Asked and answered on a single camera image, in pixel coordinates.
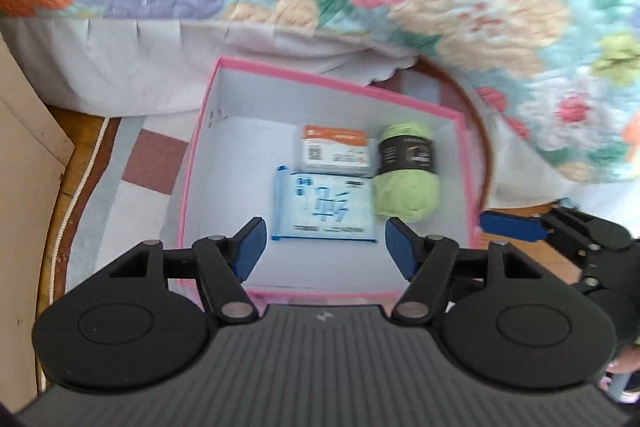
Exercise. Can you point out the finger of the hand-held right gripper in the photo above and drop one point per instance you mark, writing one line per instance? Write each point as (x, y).
(510, 226)

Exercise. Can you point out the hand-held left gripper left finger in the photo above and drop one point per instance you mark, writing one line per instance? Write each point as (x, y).
(250, 247)

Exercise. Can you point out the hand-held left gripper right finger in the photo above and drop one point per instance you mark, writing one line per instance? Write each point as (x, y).
(400, 247)

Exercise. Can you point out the green yarn ball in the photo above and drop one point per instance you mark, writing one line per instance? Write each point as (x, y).
(407, 192)

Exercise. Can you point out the blue wet wipes pack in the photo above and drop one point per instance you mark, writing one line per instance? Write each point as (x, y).
(325, 207)

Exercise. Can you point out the pink cardboard box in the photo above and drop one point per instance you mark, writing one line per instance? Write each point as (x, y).
(240, 147)

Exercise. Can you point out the orange label tissue pack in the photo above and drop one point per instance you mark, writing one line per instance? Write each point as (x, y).
(335, 152)

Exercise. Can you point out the person's right hand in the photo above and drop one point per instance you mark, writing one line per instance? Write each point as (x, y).
(625, 362)

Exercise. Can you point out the checkered round rug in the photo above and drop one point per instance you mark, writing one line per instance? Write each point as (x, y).
(150, 157)

